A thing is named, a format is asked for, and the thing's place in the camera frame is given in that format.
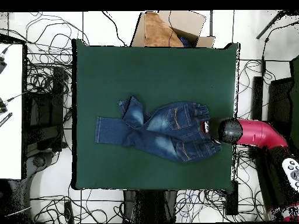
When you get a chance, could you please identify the blue denim jeans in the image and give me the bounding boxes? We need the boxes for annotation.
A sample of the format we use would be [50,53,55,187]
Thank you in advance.
[95,94,222,163]

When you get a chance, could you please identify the dark blue fabric item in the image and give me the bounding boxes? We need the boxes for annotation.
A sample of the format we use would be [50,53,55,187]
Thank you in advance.
[178,34,193,48]

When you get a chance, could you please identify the dark green table cloth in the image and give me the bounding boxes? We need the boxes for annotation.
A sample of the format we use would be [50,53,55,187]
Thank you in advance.
[71,38,241,191]

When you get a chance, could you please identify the black office chair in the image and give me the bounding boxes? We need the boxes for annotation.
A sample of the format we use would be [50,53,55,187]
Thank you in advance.
[24,66,68,171]
[249,76,294,150]

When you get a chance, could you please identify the green covered side table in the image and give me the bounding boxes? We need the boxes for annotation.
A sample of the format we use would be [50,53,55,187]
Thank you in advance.
[288,54,299,150]

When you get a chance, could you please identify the brown cloth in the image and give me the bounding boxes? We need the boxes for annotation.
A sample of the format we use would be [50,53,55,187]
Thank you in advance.
[144,11,185,48]

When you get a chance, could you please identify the cardboard box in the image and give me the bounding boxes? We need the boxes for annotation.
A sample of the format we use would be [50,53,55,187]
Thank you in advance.
[130,10,216,48]

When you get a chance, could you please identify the black slanted rod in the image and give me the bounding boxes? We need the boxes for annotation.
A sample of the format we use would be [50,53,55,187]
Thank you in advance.
[255,10,286,40]

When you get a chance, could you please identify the black power strip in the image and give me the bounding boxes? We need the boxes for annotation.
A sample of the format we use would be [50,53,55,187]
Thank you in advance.
[63,201,75,224]

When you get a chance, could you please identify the white table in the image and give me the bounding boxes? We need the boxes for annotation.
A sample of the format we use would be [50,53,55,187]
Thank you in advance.
[0,43,24,180]

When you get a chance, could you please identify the black label strip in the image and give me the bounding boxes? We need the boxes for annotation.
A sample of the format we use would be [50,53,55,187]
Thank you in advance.
[0,112,13,128]

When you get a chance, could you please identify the black and blue cable tangle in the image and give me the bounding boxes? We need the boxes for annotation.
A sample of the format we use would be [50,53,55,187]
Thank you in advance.
[175,188,228,222]

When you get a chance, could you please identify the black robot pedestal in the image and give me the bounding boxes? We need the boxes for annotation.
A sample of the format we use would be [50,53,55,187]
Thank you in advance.
[123,189,178,223]

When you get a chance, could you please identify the thin black cable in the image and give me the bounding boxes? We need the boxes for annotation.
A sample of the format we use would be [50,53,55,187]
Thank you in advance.
[168,10,176,46]

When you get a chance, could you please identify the single black cable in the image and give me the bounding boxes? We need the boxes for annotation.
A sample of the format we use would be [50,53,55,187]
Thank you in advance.
[101,10,128,47]

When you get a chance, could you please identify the black device with cable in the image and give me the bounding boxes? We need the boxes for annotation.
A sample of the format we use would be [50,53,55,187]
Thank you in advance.
[0,92,26,115]

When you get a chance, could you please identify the black connector with cable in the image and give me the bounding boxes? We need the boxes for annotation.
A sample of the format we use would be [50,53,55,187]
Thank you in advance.
[0,45,11,74]

